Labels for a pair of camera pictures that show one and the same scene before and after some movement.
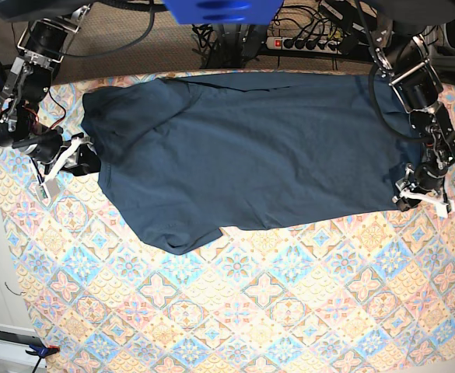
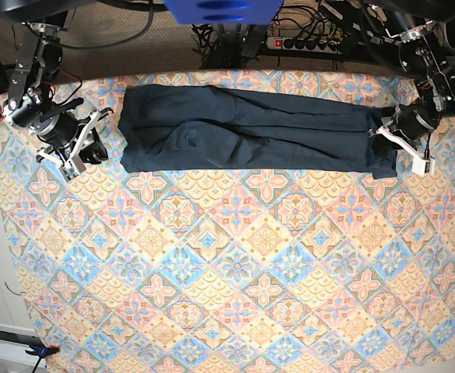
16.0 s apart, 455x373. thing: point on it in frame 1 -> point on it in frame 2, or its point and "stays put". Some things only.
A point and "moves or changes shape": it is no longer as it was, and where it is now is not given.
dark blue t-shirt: [186, 157] moves or changes shape
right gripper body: [425, 183] -> [411, 126]
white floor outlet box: [10, 343] stays put
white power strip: [303, 44] stays put
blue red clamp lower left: [37, 350] stays put
